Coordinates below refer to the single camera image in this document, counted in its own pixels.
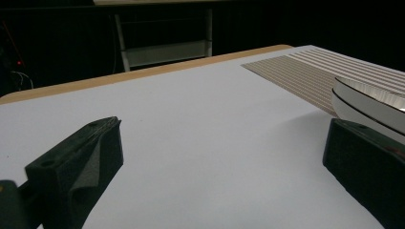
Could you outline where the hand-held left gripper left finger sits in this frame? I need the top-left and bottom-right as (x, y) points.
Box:
(24, 115), (124, 229)

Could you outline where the thin white cable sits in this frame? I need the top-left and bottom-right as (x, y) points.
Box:
(11, 70), (34, 90)

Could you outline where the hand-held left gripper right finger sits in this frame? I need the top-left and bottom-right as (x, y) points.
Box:
(322, 117), (405, 229)

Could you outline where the white metal frame desk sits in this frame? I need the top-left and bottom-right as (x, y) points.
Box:
(93, 0), (224, 73)

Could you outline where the white board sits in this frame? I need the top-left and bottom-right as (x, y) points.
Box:
(0, 44), (405, 229)

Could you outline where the wooden table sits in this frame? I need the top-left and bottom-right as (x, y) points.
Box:
(0, 44), (294, 106)

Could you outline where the beige plate black rim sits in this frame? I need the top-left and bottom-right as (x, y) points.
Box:
(330, 90), (405, 146)
(333, 75), (405, 136)

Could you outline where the striped beige placemat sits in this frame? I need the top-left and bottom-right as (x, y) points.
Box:
(241, 48), (405, 118)

